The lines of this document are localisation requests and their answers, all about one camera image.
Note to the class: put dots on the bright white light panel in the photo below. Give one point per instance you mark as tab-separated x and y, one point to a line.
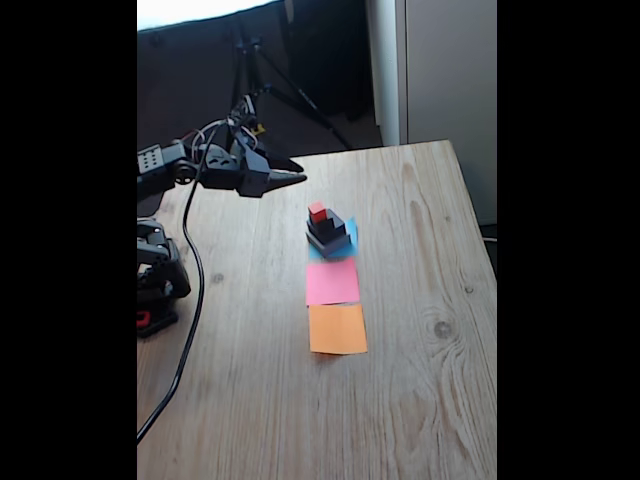
200	10

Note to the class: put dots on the blue paper sheet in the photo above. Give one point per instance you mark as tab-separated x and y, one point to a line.
354	227

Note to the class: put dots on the small red cube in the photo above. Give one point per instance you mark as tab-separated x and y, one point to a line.
317	210

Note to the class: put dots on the orange paper sheet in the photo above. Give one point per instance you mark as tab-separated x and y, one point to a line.
337	330

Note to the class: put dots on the black tripod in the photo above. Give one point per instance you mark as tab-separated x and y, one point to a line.
270	90

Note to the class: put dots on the pink paper sheet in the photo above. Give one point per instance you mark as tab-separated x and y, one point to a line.
332	282

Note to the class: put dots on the large grey square block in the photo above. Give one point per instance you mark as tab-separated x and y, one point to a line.
337	246

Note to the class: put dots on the yellow tag on tripod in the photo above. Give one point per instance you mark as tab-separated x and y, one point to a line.
260	130

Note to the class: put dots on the white grey cabinet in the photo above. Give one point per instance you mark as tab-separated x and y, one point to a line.
450	75

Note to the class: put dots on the red black table clamp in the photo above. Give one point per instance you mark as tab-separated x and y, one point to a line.
142	318

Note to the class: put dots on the medium black square block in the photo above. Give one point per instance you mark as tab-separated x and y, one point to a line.
339	227

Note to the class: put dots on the small dark grey cube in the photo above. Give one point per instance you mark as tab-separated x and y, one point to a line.
327	220

